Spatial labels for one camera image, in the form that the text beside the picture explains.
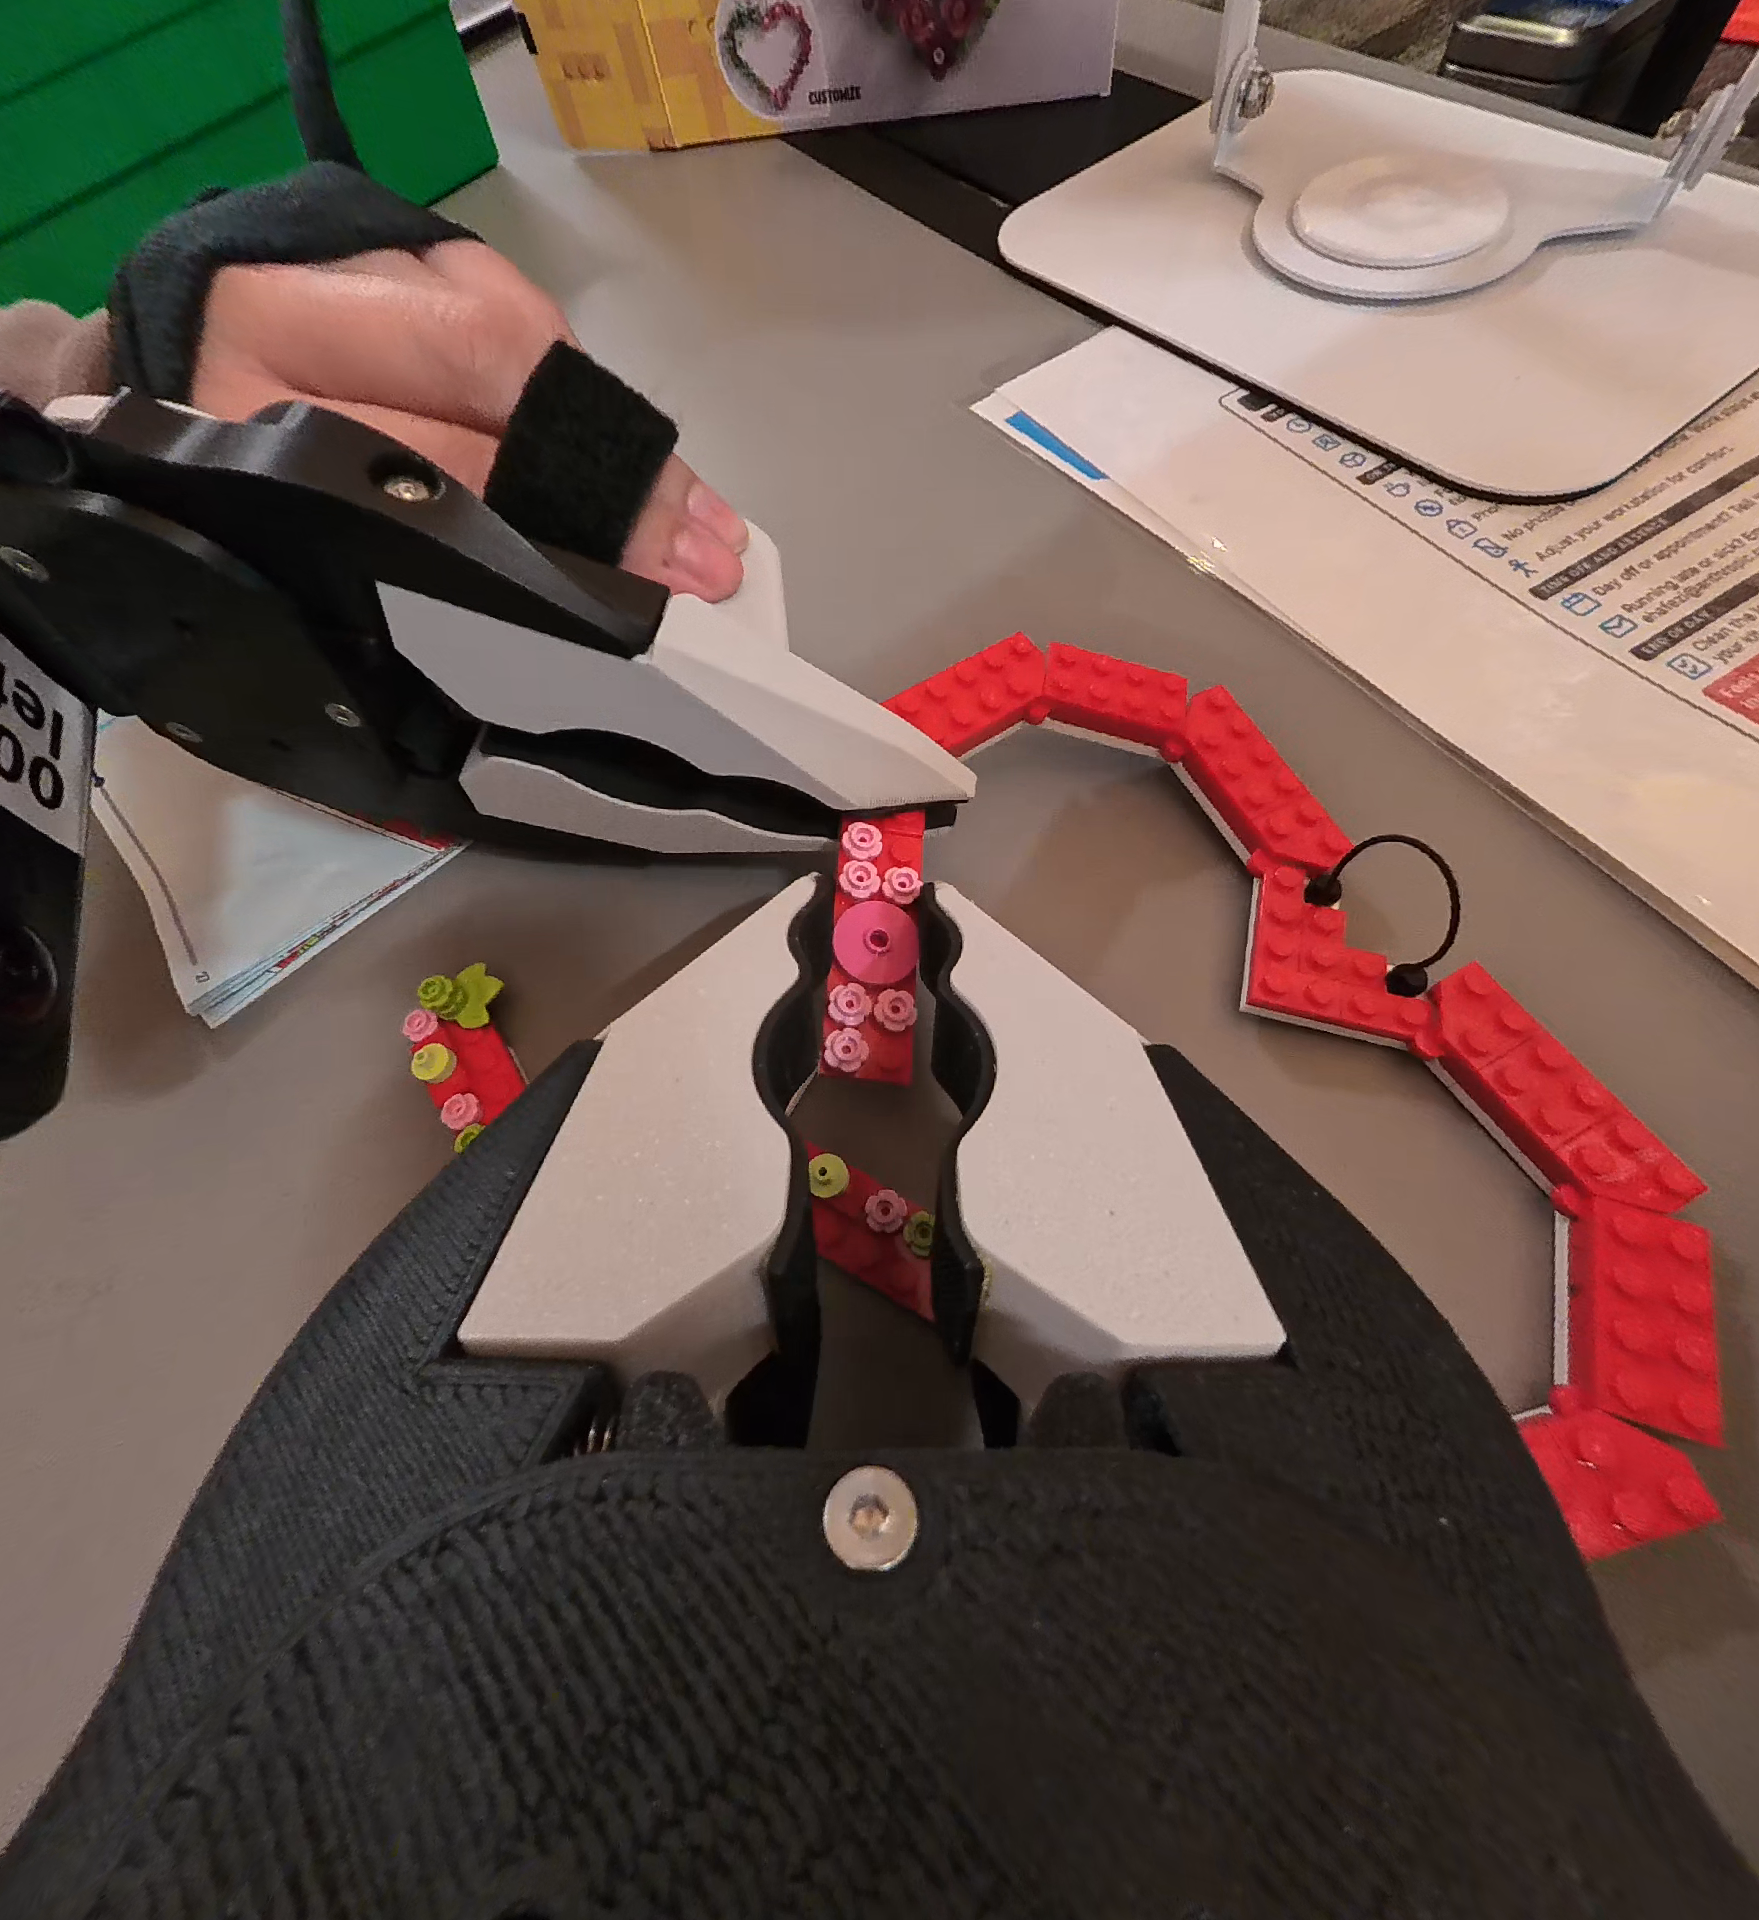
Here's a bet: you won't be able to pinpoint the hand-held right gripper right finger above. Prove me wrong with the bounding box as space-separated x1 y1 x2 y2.
928 881 1288 1373

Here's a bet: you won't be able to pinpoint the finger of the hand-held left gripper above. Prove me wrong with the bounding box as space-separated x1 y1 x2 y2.
461 725 839 859
375 517 978 800

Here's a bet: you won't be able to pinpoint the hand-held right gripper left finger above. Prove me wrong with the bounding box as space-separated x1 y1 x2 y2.
455 881 821 1379

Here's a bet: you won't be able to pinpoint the red lego strip pink flowers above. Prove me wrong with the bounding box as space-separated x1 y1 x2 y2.
818 810 930 1085

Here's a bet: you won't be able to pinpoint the red lego heart frame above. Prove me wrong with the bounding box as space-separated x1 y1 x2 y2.
879 629 1729 1560

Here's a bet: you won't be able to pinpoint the red lego strip lime flowers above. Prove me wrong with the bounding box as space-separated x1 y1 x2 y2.
400 960 530 1158

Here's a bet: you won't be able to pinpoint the lego instruction booklet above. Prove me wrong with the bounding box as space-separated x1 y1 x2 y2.
89 719 467 1028

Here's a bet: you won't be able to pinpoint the yellow lego set box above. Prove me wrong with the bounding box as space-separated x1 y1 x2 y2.
517 0 1121 156

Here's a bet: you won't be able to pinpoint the person's left hand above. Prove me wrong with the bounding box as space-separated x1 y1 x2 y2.
107 161 751 600

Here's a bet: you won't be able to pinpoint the green plastic bin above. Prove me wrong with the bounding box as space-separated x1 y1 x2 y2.
0 0 499 320

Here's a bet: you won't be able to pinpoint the black desk mat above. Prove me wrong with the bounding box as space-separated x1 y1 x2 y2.
787 66 1196 295

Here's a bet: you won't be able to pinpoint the laminated printed paper sheet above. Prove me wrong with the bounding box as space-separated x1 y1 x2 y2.
968 322 1759 1053

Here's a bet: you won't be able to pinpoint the wooden book stand white base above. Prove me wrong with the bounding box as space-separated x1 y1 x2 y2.
996 0 1759 506

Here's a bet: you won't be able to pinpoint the grey metal tin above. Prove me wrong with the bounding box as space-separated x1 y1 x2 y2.
1440 0 1720 84

